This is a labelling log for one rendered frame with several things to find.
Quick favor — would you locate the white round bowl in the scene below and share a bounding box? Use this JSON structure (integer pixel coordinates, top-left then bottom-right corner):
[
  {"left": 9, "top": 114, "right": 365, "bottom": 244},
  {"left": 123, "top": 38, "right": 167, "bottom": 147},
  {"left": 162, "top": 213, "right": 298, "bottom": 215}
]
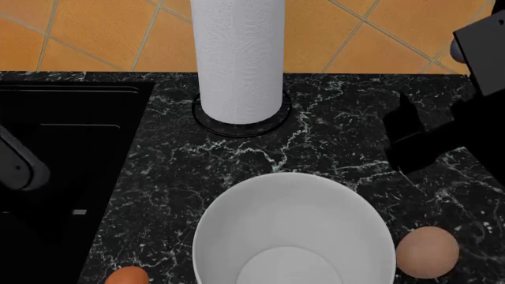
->
[{"left": 192, "top": 172, "right": 397, "bottom": 284}]

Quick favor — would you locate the white paper towel roll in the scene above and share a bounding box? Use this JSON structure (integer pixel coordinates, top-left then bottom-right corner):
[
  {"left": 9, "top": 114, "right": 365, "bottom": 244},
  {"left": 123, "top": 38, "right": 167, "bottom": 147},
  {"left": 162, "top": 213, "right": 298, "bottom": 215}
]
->
[{"left": 189, "top": 0, "right": 286, "bottom": 125}]

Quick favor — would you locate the orange brown egg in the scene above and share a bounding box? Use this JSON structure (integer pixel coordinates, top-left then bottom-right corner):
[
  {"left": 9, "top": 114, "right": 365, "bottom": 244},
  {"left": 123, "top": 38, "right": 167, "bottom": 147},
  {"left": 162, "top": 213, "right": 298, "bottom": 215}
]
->
[{"left": 103, "top": 265, "right": 150, "bottom": 284}]

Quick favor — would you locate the black kitchen sink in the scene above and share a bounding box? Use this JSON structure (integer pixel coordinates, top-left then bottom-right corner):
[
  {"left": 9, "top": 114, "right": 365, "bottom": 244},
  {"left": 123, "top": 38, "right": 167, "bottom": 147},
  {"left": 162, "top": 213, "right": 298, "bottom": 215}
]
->
[{"left": 0, "top": 79, "right": 155, "bottom": 284}]

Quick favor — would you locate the black paper towel holder base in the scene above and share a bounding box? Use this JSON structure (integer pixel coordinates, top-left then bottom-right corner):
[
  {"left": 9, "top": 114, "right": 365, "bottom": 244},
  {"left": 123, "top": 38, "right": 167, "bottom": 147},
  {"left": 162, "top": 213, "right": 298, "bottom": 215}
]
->
[{"left": 191, "top": 90, "right": 292, "bottom": 138}]

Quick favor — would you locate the dark grey wrist camera box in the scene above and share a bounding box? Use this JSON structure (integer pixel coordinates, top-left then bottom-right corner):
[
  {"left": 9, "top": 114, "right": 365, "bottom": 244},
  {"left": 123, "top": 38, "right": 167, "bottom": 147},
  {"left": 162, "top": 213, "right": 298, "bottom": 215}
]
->
[{"left": 449, "top": 8, "right": 505, "bottom": 97}]

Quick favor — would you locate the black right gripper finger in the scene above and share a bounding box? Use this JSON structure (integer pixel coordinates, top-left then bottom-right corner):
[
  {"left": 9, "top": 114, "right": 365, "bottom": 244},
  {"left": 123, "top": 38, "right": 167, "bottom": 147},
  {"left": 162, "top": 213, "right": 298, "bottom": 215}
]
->
[
  {"left": 398, "top": 92, "right": 426, "bottom": 140},
  {"left": 381, "top": 109, "right": 404, "bottom": 144}
]

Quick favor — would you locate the light brown egg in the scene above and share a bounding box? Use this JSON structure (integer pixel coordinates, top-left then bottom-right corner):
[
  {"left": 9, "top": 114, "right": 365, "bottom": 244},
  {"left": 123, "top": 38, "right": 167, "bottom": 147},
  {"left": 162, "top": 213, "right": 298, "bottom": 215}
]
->
[{"left": 395, "top": 226, "right": 461, "bottom": 279}]

